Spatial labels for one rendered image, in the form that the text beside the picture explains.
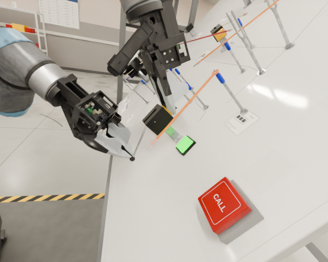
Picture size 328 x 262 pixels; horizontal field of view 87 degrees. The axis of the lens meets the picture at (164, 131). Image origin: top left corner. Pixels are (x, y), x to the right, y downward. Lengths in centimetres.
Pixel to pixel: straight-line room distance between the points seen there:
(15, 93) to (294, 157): 53
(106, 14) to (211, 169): 772
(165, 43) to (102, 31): 750
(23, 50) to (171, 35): 29
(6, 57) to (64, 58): 763
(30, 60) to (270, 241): 48
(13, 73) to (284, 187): 50
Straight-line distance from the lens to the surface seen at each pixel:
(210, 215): 24
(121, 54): 35
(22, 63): 45
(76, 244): 151
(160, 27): 39
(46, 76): 42
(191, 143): 37
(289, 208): 25
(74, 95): 38
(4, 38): 48
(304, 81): 37
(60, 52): 811
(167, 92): 36
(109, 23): 786
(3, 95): 50
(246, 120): 34
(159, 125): 39
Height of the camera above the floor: 127
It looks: 25 degrees down
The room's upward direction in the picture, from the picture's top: 10 degrees clockwise
